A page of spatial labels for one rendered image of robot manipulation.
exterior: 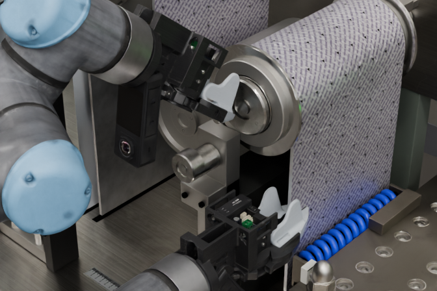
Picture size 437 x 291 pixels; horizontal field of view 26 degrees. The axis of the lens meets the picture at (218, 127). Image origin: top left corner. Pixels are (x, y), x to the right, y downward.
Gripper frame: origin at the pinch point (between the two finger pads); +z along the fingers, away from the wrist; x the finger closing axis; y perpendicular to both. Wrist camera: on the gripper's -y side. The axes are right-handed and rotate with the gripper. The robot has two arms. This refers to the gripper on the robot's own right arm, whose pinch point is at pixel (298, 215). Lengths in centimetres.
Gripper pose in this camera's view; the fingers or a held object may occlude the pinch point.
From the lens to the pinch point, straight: 123.9
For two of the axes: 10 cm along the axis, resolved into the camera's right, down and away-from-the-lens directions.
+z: 6.8, -3.9, 6.2
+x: -7.3, -3.6, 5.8
